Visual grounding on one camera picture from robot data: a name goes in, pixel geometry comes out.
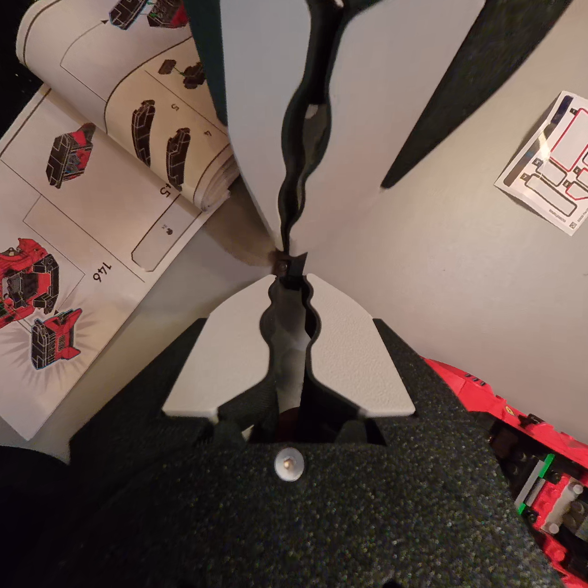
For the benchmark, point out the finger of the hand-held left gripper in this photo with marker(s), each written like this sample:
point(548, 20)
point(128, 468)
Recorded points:
point(390, 92)
point(262, 92)

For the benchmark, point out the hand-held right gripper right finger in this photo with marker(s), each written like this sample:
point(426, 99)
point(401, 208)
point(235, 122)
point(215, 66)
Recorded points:
point(358, 363)

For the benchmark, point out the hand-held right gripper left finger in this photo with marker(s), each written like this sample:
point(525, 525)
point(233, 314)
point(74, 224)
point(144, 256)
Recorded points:
point(225, 363)

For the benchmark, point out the black lego slope brick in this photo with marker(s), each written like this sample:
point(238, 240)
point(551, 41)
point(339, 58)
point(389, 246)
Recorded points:
point(296, 271)

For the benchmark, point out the red lego car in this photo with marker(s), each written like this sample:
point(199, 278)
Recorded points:
point(477, 395)

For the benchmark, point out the lego instruction booklet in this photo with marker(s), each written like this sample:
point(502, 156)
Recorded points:
point(92, 206)

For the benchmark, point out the white sticker sheet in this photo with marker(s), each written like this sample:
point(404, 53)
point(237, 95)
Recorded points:
point(551, 183)

